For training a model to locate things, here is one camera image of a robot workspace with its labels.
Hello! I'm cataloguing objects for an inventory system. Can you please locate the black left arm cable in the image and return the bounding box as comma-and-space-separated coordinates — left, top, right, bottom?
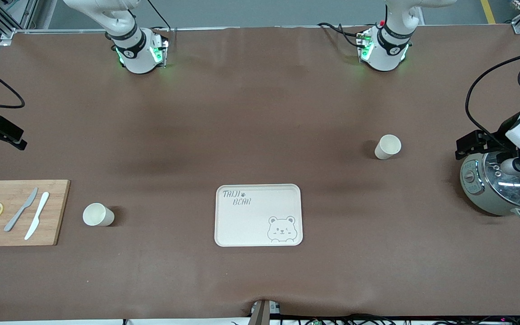
465, 50, 520, 149

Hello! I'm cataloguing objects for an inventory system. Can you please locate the grey plastic knife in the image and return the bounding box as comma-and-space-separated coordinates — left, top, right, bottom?
4, 187, 38, 232

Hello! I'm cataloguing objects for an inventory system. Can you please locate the cream bear print tray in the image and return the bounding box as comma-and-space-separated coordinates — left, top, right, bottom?
214, 184, 303, 247

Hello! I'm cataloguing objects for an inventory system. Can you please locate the black left base cable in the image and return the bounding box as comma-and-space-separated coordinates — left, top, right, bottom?
317, 22, 369, 48

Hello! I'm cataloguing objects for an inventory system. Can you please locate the metal table edge bracket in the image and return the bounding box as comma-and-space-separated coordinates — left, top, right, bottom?
250, 299, 281, 325

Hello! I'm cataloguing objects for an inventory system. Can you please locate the wooden cutting board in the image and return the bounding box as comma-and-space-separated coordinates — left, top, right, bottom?
0, 180, 70, 246

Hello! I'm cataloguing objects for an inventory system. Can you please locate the brown table cover mat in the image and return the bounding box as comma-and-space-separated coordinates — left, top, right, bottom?
0, 25, 520, 322

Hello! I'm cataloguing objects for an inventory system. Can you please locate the black right base cable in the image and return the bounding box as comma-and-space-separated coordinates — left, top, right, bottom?
145, 0, 172, 32

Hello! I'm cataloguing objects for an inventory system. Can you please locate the white plastic knife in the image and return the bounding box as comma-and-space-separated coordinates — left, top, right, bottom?
24, 192, 50, 240

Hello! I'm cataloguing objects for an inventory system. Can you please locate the white IKEA cup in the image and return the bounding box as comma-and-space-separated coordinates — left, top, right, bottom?
83, 203, 115, 227
374, 135, 402, 160

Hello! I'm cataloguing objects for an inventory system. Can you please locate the black base cable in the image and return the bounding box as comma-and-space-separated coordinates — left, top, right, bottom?
317, 22, 369, 48
145, 0, 172, 32

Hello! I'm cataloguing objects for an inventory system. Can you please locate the glass pot lid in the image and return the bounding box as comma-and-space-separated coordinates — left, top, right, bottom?
483, 152, 520, 209

